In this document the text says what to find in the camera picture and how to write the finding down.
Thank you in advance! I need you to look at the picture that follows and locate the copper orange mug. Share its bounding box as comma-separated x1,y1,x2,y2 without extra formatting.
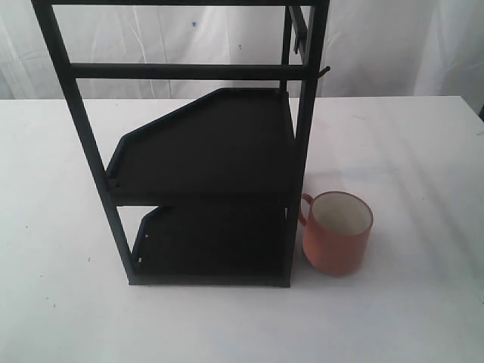
299,191,374,277

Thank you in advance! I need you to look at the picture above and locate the black metal shelf rack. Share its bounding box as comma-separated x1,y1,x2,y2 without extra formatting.
33,1,330,287

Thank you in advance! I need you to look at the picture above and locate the white backdrop curtain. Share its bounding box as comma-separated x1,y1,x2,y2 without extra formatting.
1,1,483,110

